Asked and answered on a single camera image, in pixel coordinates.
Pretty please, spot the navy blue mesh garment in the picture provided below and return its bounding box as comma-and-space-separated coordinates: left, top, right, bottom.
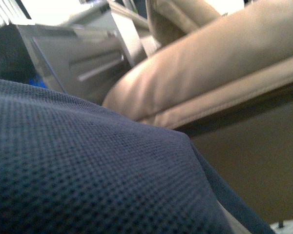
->
0, 79, 272, 234

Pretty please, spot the dark grey washing machine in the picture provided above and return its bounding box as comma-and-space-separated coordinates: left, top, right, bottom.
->
0, 24, 46, 88

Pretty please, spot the beige leather sofa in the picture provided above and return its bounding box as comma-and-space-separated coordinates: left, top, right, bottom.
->
103, 0, 293, 129

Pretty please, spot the grey drawer cabinet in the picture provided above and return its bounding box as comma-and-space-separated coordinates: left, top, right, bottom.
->
17, 25, 131, 105

